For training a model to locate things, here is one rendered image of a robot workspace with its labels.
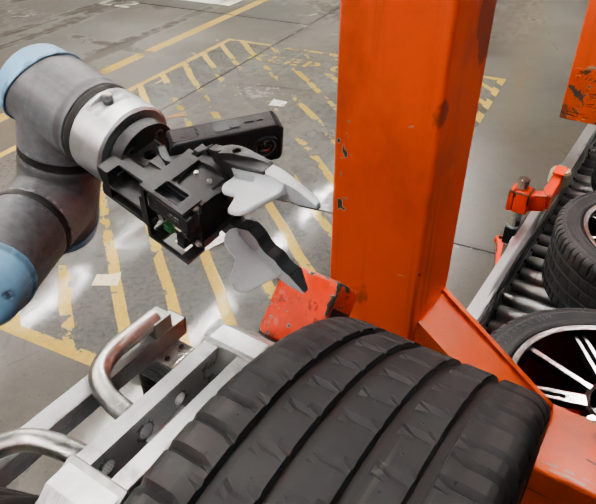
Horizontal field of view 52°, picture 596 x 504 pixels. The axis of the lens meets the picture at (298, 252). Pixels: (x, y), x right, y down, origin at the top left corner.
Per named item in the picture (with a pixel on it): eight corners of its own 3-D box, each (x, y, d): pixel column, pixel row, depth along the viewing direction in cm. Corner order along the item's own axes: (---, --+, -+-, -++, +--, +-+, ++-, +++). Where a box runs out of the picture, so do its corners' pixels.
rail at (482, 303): (399, 521, 147) (409, 465, 134) (365, 502, 151) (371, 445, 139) (605, 147, 316) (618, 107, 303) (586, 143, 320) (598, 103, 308)
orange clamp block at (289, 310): (310, 357, 67) (342, 282, 68) (253, 331, 71) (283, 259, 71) (332, 362, 73) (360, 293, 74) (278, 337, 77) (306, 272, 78)
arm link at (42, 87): (63, 111, 72) (66, 28, 66) (136, 162, 68) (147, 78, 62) (-12, 129, 65) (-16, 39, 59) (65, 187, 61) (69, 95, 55)
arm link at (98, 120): (145, 141, 67) (133, 66, 60) (177, 162, 66) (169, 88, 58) (80, 184, 63) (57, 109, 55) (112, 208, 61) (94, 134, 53)
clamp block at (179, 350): (175, 394, 84) (171, 367, 81) (129, 368, 88) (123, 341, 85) (199, 372, 88) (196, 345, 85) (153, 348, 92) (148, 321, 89)
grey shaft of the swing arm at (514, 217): (501, 301, 233) (530, 186, 205) (487, 296, 236) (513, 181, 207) (508, 288, 240) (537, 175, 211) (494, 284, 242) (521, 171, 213)
